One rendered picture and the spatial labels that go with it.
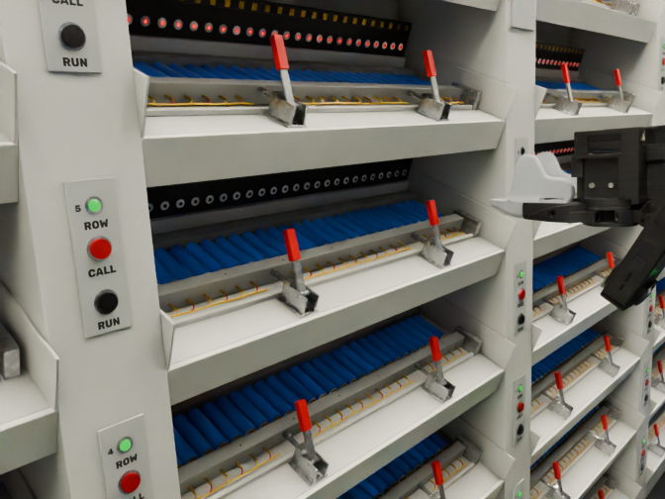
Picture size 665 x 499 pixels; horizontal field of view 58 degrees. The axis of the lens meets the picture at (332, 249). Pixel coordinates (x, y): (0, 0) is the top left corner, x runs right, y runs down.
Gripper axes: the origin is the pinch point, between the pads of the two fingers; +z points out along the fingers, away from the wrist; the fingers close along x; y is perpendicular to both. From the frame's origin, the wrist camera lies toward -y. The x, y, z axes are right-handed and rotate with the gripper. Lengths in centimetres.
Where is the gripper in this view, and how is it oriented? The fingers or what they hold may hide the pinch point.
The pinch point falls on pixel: (504, 209)
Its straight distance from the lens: 63.2
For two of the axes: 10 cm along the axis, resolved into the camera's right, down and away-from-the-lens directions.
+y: -0.8, -9.8, -1.7
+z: -7.2, -0.6, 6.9
